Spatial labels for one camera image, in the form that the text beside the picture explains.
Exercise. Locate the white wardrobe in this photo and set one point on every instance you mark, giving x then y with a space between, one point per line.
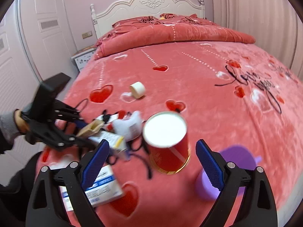
42 28

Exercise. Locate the person's dark clothing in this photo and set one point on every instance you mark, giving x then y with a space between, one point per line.
16 184

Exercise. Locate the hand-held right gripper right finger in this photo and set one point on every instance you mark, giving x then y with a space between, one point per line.
209 165

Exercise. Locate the folded pink quilt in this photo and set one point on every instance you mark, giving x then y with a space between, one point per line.
180 33

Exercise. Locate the person's left hand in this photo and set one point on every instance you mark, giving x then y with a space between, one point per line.
21 121

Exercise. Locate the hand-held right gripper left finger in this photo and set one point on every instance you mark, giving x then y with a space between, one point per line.
95 167

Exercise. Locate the gold wall socket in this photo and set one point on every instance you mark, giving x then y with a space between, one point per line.
87 35

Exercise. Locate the person's left forearm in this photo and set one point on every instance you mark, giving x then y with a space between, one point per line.
8 130

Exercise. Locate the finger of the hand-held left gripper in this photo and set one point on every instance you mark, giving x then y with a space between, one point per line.
75 140
71 114

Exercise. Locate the cream plastic cap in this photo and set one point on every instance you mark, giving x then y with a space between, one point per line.
138 89

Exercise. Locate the white blue medicine box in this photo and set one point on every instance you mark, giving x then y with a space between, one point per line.
106 186

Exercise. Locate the pink printed pillow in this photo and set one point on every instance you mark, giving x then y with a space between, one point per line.
180 16
139 21

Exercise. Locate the cream pleated curtain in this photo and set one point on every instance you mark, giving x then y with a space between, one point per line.
255 16

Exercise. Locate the pink heart printed blanket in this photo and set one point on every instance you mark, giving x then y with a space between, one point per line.
201 94

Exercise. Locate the purple plastic cup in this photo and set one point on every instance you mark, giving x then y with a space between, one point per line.
236 156

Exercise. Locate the red cylindrical can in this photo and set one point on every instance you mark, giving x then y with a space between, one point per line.
170 156

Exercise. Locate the white yellow small box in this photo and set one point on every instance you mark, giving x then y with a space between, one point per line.
111 139

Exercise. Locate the white carved headboard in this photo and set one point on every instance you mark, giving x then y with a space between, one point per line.
146 7

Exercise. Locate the white printed nightstand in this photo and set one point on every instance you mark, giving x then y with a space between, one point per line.
82 59

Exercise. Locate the red white small wrapper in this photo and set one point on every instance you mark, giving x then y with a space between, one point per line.
113 118

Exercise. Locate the brown cardboard piece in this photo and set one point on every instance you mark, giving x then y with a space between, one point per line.
91 127

